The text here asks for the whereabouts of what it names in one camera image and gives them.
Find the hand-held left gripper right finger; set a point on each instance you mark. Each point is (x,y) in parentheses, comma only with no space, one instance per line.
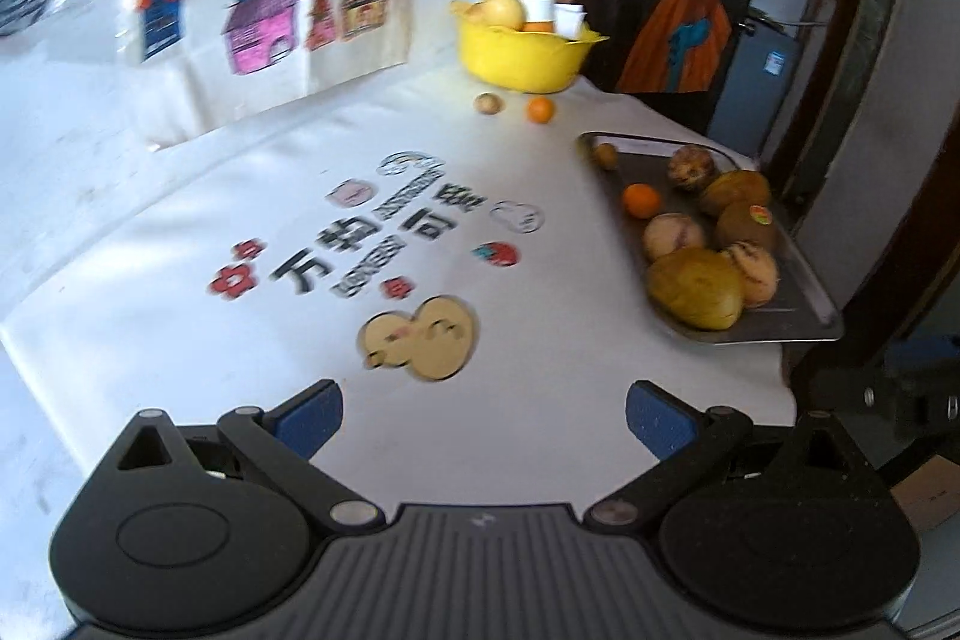
(660,419)

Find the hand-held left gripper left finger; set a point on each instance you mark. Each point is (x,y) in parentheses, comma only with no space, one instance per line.
(311,419)

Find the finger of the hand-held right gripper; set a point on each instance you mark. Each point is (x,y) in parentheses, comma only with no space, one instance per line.
(885,404)

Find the green-yellow mango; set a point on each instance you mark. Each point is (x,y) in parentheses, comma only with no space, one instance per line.
(696,289)

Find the metal baking tray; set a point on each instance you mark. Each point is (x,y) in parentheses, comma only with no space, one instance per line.
(799,291)

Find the tan pepino melon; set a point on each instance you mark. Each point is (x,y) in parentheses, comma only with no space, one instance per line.
(752,274)

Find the pale yellow pepino melon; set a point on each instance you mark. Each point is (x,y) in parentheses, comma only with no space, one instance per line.
(673,235)

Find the large kiwi with sticker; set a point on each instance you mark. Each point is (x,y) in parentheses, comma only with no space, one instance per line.
(745,225)

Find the small orange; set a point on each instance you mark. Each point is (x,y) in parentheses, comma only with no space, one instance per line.
(540,109)
(641,200)

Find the orange-brown mango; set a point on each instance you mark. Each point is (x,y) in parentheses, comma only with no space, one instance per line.
(735,192)

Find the cardboard box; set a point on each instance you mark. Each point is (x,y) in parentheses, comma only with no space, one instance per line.
(926,494)

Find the white printed tablecloth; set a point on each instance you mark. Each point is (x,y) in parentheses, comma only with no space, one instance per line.
(225,347)

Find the dark-striped pepino melon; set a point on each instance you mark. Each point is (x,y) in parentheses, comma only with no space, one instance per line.
(690,168)

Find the small brown fruit on tray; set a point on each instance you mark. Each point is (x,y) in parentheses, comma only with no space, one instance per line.
(606,155)

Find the blue door sticker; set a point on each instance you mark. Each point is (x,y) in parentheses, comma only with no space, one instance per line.
(775,63)

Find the small brown kiwi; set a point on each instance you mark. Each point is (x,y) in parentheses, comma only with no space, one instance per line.
(487,103)

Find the yellow plastic bowl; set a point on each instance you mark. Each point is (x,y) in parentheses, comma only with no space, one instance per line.
(517,59)

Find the white paper card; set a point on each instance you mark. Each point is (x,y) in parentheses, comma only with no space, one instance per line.
(570,19)

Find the house-pattern cloth bag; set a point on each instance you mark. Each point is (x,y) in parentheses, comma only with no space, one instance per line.
(262,10)

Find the yellow apple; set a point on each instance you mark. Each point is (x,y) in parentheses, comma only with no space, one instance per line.
(501,9)

